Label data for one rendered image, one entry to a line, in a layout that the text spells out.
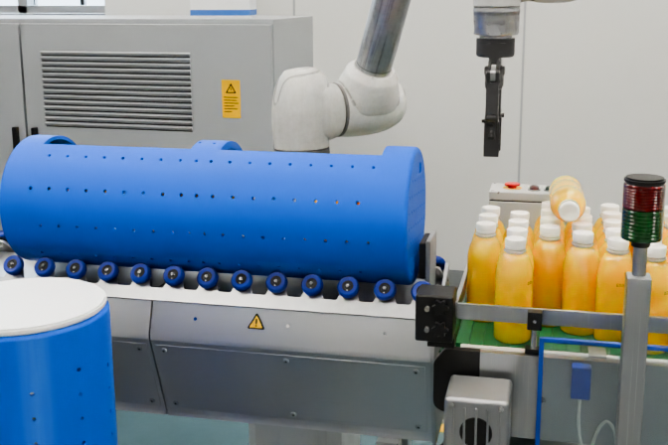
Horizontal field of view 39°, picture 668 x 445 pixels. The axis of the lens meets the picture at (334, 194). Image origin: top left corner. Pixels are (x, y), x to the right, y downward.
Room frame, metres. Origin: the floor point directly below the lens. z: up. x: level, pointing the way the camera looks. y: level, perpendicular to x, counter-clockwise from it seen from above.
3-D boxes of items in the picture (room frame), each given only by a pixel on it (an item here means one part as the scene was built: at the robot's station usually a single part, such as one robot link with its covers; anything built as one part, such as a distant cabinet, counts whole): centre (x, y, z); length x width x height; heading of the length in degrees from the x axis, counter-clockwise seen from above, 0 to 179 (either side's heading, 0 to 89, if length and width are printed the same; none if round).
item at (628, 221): (1.44, -0.49, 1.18); 0.06 x 0.06 x 0.05
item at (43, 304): (1.51, 0.53, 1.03); 0.28 x 0.28 x 0.01
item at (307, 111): (2.58, 0.08, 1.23); 0.18 x 0.16 x 0.22; 118
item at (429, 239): (1.87, -0.19, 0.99); 0.10 x 0.02 x 0.12; 167
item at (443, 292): (1.67, -0.19, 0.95); 0.10 x 0.07 x 0.10; 167
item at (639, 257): (1.44, -0.49, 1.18); 0.06 x 0.06 x 0.16
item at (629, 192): (1.44, -0.49, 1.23); 0.06 x 0.06 x 0.04
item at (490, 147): (1.83, -0.31, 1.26); 0.03 x 0.01 x 0.07; 77
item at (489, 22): (1.87, -0.32, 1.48); 0.09 x 0.09 x 0.06
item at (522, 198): (2.11, -0.46, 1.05); 0.20 x 0.10 x 0.10; 77
